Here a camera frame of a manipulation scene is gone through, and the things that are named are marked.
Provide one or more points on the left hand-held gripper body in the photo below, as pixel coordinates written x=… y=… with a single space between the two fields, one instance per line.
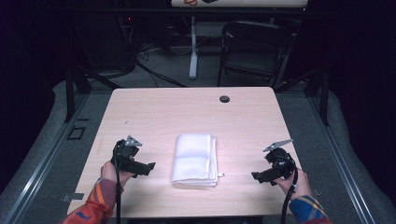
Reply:
x=124 y=154

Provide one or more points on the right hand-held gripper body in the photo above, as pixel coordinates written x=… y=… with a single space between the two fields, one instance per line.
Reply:
x=281 y=163

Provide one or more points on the person's left hand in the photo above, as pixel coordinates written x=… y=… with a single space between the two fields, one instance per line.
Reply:
x=109 y=172

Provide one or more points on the person's right hand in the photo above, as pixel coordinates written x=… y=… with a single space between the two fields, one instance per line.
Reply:
x=300 y=186

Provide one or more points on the small grey tape piece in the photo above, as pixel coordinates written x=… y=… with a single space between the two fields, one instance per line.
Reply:
x=316 y=192

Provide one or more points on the grey tape strip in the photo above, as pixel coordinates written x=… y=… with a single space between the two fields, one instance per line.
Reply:
x=73 y=197

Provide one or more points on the black metal stand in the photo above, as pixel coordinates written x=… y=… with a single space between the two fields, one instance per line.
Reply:
x=70 y=93
x=323 y=96

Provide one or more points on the dark cabinet with red light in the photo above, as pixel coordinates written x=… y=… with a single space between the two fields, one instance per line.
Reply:
x=102 y=40

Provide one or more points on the black folding chair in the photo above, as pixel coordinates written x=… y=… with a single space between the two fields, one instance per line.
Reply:
x=255 y=46

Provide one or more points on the white table leg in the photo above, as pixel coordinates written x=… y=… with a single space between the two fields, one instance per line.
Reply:
x=193 y=53

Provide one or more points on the aluminium floor rail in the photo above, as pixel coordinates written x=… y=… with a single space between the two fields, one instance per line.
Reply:
x=40 y=161
x=342 y=161

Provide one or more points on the black horizontal frame bar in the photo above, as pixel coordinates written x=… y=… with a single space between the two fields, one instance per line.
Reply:
x=218 y=11

